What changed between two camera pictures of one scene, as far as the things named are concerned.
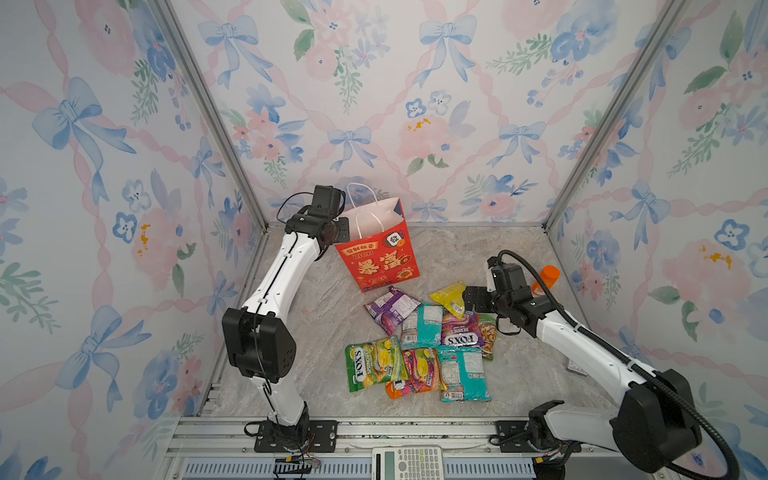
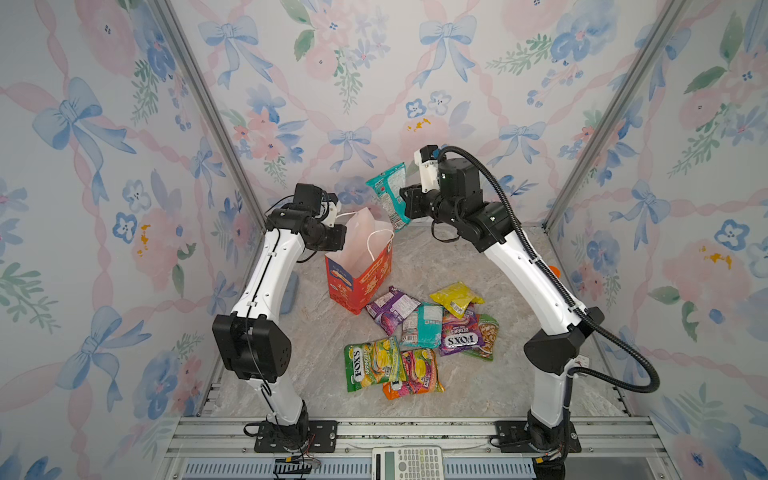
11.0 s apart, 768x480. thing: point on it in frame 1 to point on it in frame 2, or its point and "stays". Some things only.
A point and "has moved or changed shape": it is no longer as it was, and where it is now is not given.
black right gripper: x=480 y=293 to x=412 y=201
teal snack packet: x=424 y=328 stays
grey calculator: x=407 y=463 stays
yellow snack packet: x=452 y=298 stays
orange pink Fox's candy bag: x=421 y=373 stays
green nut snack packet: x=488 y=323 stays
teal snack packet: x=462 y=374 to x=388 y=186
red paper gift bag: x=379 y=246 has moved or changed shape
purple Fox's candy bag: x=465 y=331 stays
